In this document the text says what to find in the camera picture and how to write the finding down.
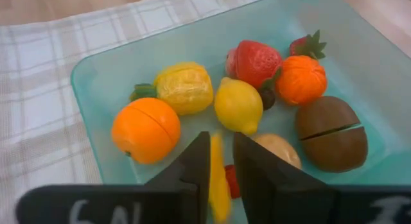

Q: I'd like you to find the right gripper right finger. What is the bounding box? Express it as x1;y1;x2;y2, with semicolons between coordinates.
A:
232;132;337;224

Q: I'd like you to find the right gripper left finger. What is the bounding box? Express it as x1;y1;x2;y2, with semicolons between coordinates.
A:
144;131;211;224

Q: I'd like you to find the yellow banana toy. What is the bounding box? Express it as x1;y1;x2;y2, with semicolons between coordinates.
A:
208;132;232;224

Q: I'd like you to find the tan potato toy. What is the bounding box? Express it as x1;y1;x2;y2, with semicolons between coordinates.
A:
253;133;302;170

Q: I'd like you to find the orange tangerine toy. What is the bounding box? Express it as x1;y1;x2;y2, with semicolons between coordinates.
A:
110;97;182;165

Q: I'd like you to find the yellow lemon toy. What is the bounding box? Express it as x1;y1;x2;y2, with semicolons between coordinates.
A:
214;76;264;136

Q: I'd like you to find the brown kiwi toy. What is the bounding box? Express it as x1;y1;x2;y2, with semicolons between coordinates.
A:
294;95;369;173

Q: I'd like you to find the dark blackberry toy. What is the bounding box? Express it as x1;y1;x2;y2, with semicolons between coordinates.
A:
259;87;276;111

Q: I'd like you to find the orange pumpkin toy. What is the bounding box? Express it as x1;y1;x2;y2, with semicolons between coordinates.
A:
275;55;328;106

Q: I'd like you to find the red strawberry toy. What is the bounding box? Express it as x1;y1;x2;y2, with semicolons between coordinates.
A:
224;40;284;90

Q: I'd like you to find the teal translucent plastic container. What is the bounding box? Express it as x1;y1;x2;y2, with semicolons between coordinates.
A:
69;0;411;224

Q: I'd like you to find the white checked cloth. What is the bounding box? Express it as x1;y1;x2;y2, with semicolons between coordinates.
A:
0;0;274;224

